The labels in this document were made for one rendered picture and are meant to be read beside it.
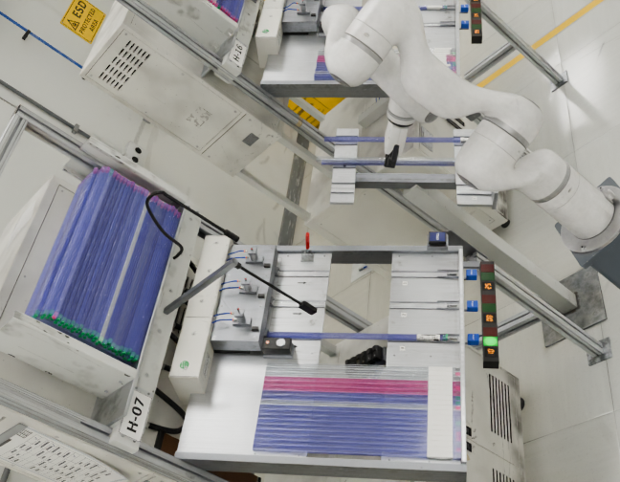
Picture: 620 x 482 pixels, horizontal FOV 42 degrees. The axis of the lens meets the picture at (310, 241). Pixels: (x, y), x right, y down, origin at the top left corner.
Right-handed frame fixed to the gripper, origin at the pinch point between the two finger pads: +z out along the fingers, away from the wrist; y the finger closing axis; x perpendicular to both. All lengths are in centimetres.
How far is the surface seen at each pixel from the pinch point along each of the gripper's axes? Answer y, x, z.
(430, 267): 21.6, 15.5, 19.5
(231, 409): 68, -34, 33
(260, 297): 37, -31, 25
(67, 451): 82, -73, 40
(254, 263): 24.1, -34.6, 25.5
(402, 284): 27.7, 7.9, 21.5
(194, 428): 74, -43, 35
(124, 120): -168, -124, 144
